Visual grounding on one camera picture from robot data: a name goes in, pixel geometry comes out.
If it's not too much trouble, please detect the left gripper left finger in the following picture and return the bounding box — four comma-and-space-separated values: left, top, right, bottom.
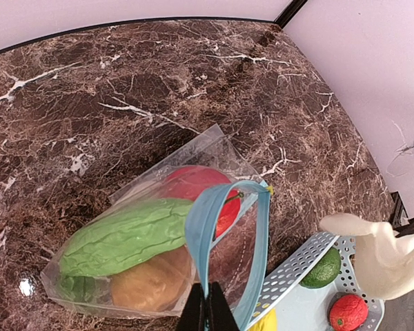
175, 283, 206, 331

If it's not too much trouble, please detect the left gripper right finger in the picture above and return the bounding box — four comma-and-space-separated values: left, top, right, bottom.
206, 282, 239, 331

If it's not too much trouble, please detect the brown potato toy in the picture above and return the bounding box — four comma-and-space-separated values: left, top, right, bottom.
110, 245, 193, 312

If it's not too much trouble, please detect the clear zip top bag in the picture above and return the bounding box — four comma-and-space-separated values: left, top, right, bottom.
41, 125, 273, 330

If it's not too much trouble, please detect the green cucumber toy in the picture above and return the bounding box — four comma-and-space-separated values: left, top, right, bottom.
59, 198, 193, 277

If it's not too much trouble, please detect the red apple toy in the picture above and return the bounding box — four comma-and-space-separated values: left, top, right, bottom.
165, 165, 243, 239

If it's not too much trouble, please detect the white mushroom toy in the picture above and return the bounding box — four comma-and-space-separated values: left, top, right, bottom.
319, 213, 414, 300

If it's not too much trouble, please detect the yellow corn toy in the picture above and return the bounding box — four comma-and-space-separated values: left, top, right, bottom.
248, 309, 277, 331

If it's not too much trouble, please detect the light blue plastic basket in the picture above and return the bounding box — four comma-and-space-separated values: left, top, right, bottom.
248, 232, 384, 331

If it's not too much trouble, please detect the green round fruit toy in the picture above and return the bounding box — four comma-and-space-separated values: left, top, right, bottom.
300, 248, 342, 290

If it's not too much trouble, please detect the red raspberry toy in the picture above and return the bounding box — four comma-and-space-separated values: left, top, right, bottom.
329, 294, 368, 331

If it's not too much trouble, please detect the black aluminium frame rail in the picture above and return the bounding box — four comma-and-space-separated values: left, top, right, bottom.
388, 192, 409, 230

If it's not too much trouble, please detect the right black frame post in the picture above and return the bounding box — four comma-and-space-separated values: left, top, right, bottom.
275, 0, 308, 29

